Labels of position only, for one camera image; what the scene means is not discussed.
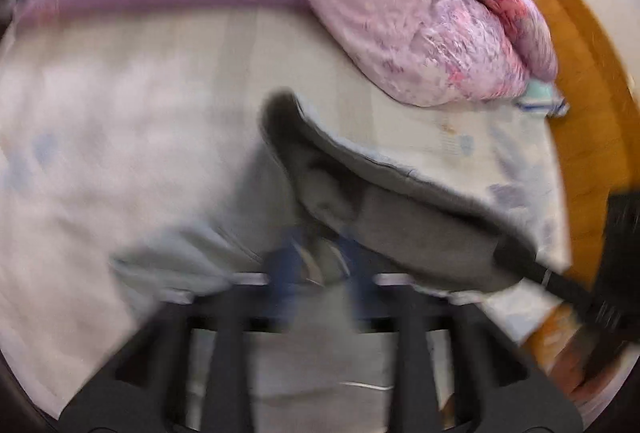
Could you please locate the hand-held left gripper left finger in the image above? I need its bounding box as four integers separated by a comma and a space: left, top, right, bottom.
59, 245, 302, 433

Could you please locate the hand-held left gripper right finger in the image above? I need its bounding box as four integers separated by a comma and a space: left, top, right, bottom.
342, 240, 583, 433

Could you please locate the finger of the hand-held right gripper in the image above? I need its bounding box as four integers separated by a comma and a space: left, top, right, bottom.
494, 239, 600, 320

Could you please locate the grey zip hoodie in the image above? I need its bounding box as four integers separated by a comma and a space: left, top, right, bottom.
109, 90, 528, 433

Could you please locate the teal striped pillow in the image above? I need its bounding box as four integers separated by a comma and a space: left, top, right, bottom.
517, 80, 569, 118

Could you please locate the wooden bed with sheet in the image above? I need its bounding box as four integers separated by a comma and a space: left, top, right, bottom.
0, 6, 573, 419

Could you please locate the purple floral quilt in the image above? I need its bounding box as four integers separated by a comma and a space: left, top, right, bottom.
10, 0, 560, 109

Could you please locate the wooden bed frame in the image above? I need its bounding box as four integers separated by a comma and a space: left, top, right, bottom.
500, 0, 640, 414

